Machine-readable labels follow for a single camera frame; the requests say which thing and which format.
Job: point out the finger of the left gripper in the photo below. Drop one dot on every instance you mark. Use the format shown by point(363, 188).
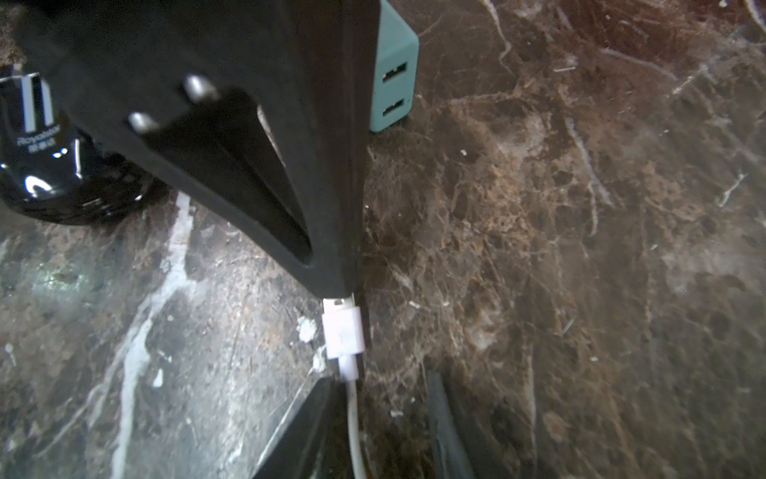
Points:
point(259, 110)

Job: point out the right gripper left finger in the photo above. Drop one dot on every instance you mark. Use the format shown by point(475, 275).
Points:
point(315, 443)

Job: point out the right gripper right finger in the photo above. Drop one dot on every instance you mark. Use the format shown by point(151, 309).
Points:
point(450, 456)

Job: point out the teal USB wall charger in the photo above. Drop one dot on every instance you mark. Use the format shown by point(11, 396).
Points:
point(395, 69)

